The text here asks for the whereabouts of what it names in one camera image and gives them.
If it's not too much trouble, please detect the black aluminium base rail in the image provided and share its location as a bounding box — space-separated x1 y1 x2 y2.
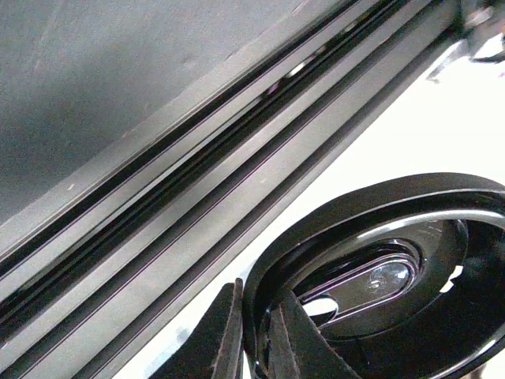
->
1 1 462 378

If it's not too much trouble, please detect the black plastic cup lid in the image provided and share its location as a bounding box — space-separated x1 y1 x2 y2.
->
243 172 504 378

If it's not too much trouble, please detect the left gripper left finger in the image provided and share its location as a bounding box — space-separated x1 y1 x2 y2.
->
152 278 243 379

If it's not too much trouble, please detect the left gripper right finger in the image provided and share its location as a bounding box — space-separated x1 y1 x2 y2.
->
267 293 359 378

